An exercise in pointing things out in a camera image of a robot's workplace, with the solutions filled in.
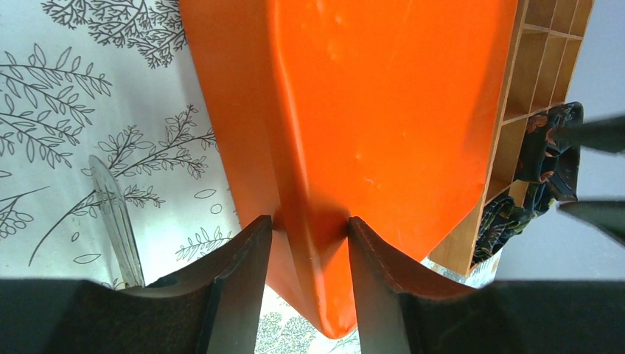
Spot dark rolled tie left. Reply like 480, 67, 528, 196
471, 196, 536, 266

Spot floral patterned table mat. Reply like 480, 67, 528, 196
0, 0, 501, 354

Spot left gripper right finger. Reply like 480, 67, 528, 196
348, 217, 624, 353

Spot dark rolled tie middle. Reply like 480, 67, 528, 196
514, 101, 584, 201

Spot orange box lid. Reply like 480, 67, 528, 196
180, 1, 518, 339

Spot white handled metal tongs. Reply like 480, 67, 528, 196
88, 155, 146, 288

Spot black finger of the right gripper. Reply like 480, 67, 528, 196
558, 200, 624, 247
552, 114, 624, 154

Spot wooden compartment organizer box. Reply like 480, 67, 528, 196
428, 0, 594, 276

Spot dark rolled tie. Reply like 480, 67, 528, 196
514, 101, 584, 201
471, 196, 536, 266

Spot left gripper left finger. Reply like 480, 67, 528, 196
1, 215, 272, 353

